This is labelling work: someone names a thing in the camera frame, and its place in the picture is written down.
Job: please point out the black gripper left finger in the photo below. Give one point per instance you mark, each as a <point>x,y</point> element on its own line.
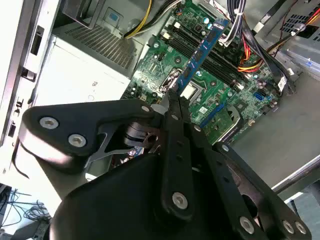
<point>75,120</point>

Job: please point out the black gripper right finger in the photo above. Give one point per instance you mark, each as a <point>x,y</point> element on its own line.
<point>221,173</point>

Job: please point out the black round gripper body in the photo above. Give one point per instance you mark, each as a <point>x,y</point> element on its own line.
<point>112,205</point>

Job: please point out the blue RAM stick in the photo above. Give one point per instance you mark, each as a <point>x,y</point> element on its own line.
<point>203,47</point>

